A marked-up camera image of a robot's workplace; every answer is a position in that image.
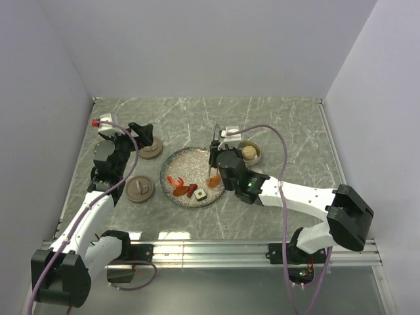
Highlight round lunch container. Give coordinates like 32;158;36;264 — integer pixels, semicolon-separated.
247;165;263;174
238;140;262;165

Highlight orange fried piece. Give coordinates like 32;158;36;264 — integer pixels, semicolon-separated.
206;173;221;188

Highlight brown round lid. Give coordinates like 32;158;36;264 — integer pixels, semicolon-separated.
138;136;163;160
125;175;155;203

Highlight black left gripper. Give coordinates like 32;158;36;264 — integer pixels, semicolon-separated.
103;122;153;176

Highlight orange salmon slice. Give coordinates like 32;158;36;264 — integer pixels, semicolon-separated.
173;186;190;197

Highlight brown round lid far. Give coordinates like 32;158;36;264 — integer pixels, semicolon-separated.
138;136;163;160

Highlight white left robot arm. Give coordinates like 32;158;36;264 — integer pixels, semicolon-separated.
27;119;154;314

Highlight round lunch container near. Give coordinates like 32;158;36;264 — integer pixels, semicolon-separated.
247;165;263;174

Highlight aluminium left side rail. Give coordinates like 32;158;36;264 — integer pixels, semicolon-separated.
51;97;97;241

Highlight round lunch container far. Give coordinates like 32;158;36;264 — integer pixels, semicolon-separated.
238;140;262;165

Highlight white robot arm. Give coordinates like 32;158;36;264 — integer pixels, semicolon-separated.
235;172;374;254

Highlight beige steamed bun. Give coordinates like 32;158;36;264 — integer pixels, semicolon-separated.
242;146;258;161

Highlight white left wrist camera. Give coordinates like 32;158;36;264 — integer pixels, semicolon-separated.
91;113;123;137

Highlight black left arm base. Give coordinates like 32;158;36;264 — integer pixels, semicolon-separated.
99;230;154;262

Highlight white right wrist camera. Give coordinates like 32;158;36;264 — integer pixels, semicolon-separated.
218;126;242;150

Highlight silver metal tongs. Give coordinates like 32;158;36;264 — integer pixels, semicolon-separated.
207;123;221;180

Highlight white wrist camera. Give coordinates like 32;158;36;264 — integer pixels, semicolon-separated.
91;113;123;137
218;126;242;150

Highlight white sushi green dot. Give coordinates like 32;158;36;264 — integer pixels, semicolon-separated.
193;188;207;201

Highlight speckled ceramic plate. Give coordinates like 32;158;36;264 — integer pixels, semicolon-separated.
160;146;224;208

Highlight aluminium front rail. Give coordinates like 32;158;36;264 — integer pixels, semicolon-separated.
131;240;382;268

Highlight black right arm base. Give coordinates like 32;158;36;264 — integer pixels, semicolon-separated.
265;243;327;286

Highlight dark red meat piece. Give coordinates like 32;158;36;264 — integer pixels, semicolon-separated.
186;184;198;198

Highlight brown round lid near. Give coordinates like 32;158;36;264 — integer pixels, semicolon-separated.
125;175;155;203

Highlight orange shrimp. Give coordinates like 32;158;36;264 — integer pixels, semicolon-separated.
167;176;184;188

